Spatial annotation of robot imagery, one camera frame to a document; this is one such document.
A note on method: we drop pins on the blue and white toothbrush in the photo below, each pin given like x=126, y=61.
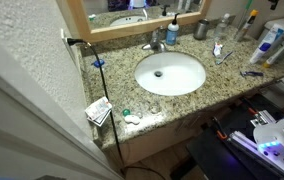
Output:
x=224, y=57

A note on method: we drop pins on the blue and white pump bottle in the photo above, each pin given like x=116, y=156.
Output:
x=172, y=35

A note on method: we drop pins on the brown spray bottle orange cap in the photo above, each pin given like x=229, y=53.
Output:
x=245, y=26

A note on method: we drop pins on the clear bottle white cap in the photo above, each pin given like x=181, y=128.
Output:
x=221, y=28

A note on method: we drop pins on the grey metal cup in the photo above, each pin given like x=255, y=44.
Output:
x=201, y=30

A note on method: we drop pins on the chrome faucet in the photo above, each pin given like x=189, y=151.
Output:
x=156, y=43

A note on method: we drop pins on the white lotion tube yellow cap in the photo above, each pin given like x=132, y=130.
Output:
x=267, y=43

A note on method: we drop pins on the tall slim white tube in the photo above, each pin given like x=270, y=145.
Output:
x=278, y=55

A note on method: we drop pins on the blue razor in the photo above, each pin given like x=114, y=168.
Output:
x=252, y=73

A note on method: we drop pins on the orange black clamp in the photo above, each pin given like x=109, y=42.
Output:
x=252, y=110
x=220, y=131

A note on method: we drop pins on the white oval sink basin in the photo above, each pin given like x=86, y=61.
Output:
x=178, y=75

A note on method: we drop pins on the black robot cart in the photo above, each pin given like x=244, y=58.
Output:
x=212, y=156

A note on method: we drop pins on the wooden vanity cabinet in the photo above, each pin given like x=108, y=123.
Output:
x=155, y=140

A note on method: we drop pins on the white green contact lens case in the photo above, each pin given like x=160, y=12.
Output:
x=132, y=119

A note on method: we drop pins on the small blue plastic object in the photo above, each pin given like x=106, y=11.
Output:
x=98, y=63

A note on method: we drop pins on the wood framed mirror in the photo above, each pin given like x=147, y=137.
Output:
x=82, y=20

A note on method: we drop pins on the white door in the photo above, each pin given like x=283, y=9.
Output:
x=22, y=133

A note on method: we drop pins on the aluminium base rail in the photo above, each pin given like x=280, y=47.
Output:
x=245, y=140

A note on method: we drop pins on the white wall outlet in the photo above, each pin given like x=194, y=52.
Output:
x=65, y=40

